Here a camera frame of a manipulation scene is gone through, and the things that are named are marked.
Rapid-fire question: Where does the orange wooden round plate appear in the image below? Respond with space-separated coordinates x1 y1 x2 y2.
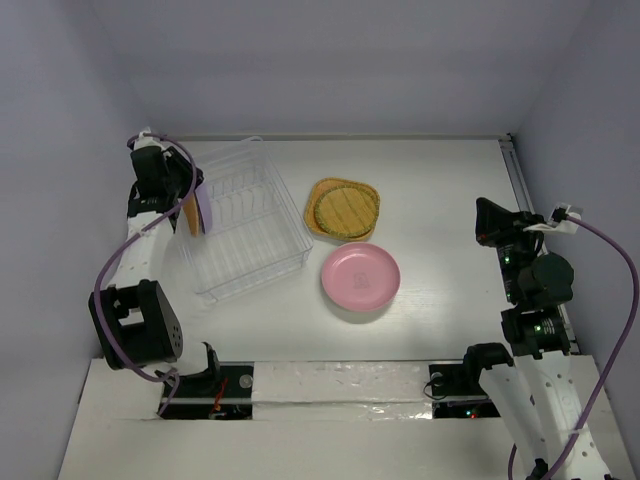
182 195 201 237

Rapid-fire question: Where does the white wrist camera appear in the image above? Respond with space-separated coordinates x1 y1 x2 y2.
126 128 164 158
523 203 583 235

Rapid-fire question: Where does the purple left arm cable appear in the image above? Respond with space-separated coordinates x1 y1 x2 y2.
94 133 199 416

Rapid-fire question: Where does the pink round plate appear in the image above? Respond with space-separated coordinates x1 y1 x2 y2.
320 242 401 313

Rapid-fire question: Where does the aluminium rail on table edge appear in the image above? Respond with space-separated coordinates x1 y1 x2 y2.
498 137 579 356

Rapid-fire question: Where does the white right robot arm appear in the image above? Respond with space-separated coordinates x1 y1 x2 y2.
460 197 612 479

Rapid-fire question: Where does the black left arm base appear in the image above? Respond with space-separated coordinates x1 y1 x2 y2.
160 363 254 420

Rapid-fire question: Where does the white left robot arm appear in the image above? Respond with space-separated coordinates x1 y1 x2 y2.
89 139 213 371

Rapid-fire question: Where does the small woven bamboo plate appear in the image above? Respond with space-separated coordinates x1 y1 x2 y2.
314 185 380 239

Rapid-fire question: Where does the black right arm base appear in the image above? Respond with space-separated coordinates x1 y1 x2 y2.
423 363 500 420

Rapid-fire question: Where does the purple round plate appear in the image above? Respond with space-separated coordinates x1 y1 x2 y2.
194 182 213 235

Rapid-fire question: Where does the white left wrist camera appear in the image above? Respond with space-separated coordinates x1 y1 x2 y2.
126 128 164 158

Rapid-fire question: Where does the clear wire dish rack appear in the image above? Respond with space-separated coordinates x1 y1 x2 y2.
176 137 313 301

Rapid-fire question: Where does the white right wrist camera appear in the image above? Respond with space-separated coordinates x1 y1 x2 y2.
523 203 583 235

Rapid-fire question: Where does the woven bamboo square plate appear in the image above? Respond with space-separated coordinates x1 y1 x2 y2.
304 178 380 242

